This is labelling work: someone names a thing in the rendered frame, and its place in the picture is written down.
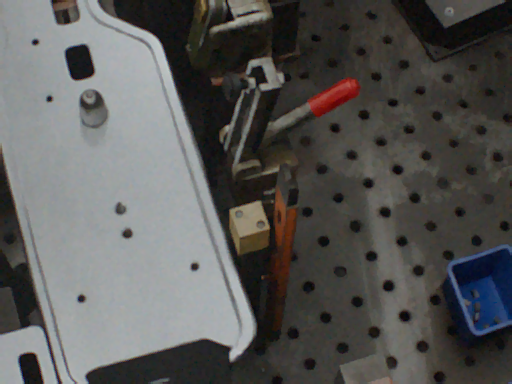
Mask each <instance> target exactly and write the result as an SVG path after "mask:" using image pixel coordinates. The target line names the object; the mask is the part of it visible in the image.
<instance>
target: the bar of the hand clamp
mask: <svg viewBox="0 0 512 384"><path fill-rule="evenodd" d="M291 80H292V76H291V74H290V72H285V73H282V72H281V71H280V68H277V69H275V68H274V63H273V62H272V59H271V58H270V57H268V58H260V59H256V60H251V61H250V63H249V66H248V68H247V71H246V74H245V77H244V80H239V76H238V75H237V74H235V73H233V72H231V73H226V74H225V76H224V77H223V78H222V88H223V92H224V95H225V97H226V100H229V101H230V102H235V101H238V103H237V106H236V109H235V112H234V114H233V118H232V123H231V126H230V129H229V132H228V135H227V137H226V141H225V147H224V148H225V152H226V153H227V152H231V146H233V143H234V142H237V141H241V142H240V144H239V147H238V149H237V155H236V158H235V161H234V163H233V166H232V168H231V171H232V173H233V167H235V166H236V165H237V164H239V163H241V162H243V161H249V160H256V158H257V155H258V153H259V150H260V148H261V145H262V143H263V138H264V136H265V133H266V131H267V129H268V126H269V121H270V119H271V117H272V114H273V112H274V109H275V105H276V102H277V100H278V97H279V95H280V93H281V88H283V85H284V83H286V82H291Z"/></svg>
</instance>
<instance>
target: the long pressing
mask: <svg viewBox="0 0 512 384"><path fill-rule="evenodd" d="M76 5H77V7H78V10H79V15H80V18H79V19H78V21H77V22H75V23H71V24H66V25H58V24H57V20H56V17H55V14H54V9H53V6H52V3H51V0H0V153H1V156H2V162H3V166H4V169H5V176H6V179H7V182H8V186H9V192H10V196H11V199H12V203H13V210H14V213H15V217H16V220H17V227H18V230H19V233H20V237H21V240H22V247H23V250H24V253H25V257H26V260H27V267H28V270H29V274H30V277H31V281H32V284H33V291H34V294H35V297H36V301H37V304H38V307H39V314H40V317H41V320H42V324H43V327H44V330H45V334H46V339H47V344H48V348H49V351H50V354H51V357H52V361H53V364H54V370H55V374H56V377H57V379H58V381H59V384H88V383H87V382H86V380H85V374H86V373H87V372H88V371H90V370H91V369H92V368H94V367H95V368H96V367H97V366H100V365H102V364H104V365H105V364H106V363H109V362H112V361H118V360H120V359H122V358H128V357H131V356H133V355H139V354H141V353H144V352H150V351H152V350H155V349H160V348H163V347H166V346H171V345H174V344H177V343H179V342H185V341H188V340H190V339H194V338H200V337H206V338H209V339H212V340H215V341H217V342H219V343H221V344H223V345H228V346H229V348H230V365H231V364H234V363H238V362H239V361H240V360H241V359H244V358H245V356H246V355H247V354H249V353H250V351H251V349H252V348H253V346H254V344H255V342H256V333H257V327H256V317H255V315H254V312H253V310H252V307H251V305H250V300H249V297H248V295H247V292H246V290H245V287H244V282H243V279H242V277H241V274H240V272H239V269H238V264H237V261H236V259H235V256H234V255H233V252H232V249H231V244H230V242H229V239H228V237H227V234H226V231H225V226H224V224H223V221H222V218H221V216H220V213H219V208H218V205H217V203H216V200H215V198H214V195H213V193H212V187H211V185H210V182H209V180H208V177H207V174H206V169H205V167H204V164H203V161H202V159H201V156H200V151H199V149H198V146H197V143H196V141H195V136H194V133H193V131H192V128H191V125H190V120H189V118H188V115H187V113H186V110H185V105H184V103H183V100H182V97H181V95H180V90H179V87H178V85H177V82H176V80H175V79H176V77H175V75H174V72H173V70H172V67H171V62H170V60H169V57H168V55H167V50H166V48H165V46H164V44H163V42H162V40H161V39H159V37H158V36H157V35H154V33H152V32H150V31H147V30H145V29H143V28H140V27H137V26H136V25H134V24H130V23H128V22H127V21H123V20H121V19H119V18H118V17H114V16H113V15H111V14H109V13H108V12H106V11H105V10H104V8H103V7H102V5H101V3H100V1H99V0H76ZM34 39H37V40H38V41H39V43H38V45H37V46H34V45H32V41H33V40H34ZM79 45H85V46H87V48H89V51H90V53H91V59H92V61H93V65H94V70H95V73H94V75H93V76H92V77H90V78H88V79H84V80H81V81H75V80H73V79H72V78H71V73H70V71H69V68H68V62H67V60H66V56H65V53H66V51H68V50H69V49H70V48H73V47H76V46H79ZM87 89H95V90H98V91H99V92H100V94H102V95H103V97H104V101H105V104H106V108H107V120H106V121H105V122H104V123H103V124H102V125H101V126H95V127H91V126H90V127H88V126H86V125H85V124H84V123H83V122H82V120H81V118H80V111H79V107H78V100H79V97H80V95H81V94H82V92H83V91H85V90H87ZM48 96H52V97H53V100H52V102H47V101H46V98H47V97H48ZM118 202H121V203H122V204H123V206H124V207H125V208H126V211H125V212H124V213H123V214H122V215H118V214H117V213H116V211H115V210H116V204H117V203H118ZM125 229H130V230H132V232H133V235H132V237H131V238H129V239H125V238H124V237H123V232H124V230H125ZM192 263H197V264H198V265H199V269H198V270H197V271H192V270H191V269H190V265H191V264H192ZM79 295H84V296H85V297H86V300H85V302H84V303H83V302H82V303H80V302H78V301H77V297H79Z"/></svg>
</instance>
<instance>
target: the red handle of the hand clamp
mask: <svg viewBox="0 0 512 384"><path fill-rule="evenodd" d="M359 89H361V86H360V84H359V81H358V80H357V79H356V78H354V79H352V78H350V77H347V78H345V79H343V81H341V82H338V83H337V84H335V85H333V86H332V87H329V88H328V89H327V90H325V91H322V92H321V93H319V94H318V95H316V96H313V97H312V98H310V99H309V100H308V102H306V103H305V104H304V105H302V106H301V107H298V108H296V109H295V110H293V111H292V112H289V113H287V114H286V115H285V116H283V117H281V118H279V119H277V120H275V122H273V123H271V124H269V126H268V129H267V131H266V133H265V136H264V138H263V143H262V145H261V148H264V147H266V146H267V145H269V144H270V143H272V142H275V141H276V140H278V139H279V138H281V137H282V136H285V135H287V134H288V133H290V132H291V131H293V130H296V129H297V128H299V127H300V126H302V125H303V124H306V123H307V122H309V121H311V120H312V119H315V118H320V117H322V116H323V115H324V114H328V113H329V112H330V111H332V110H334V109H336V108H338V107H339V106H341V105H342V104H345V103H347V102H348V101H350V100H351V99H354V98H355V97H357V96H359V95H360V90H359ZM240 142H241V141H237V142H234V143H233V146H231V152H232V155H233V156H234V157H235V158H236V155H237V149H238V147H239V144H240ZM261 148H260V149H261Z"/></svg>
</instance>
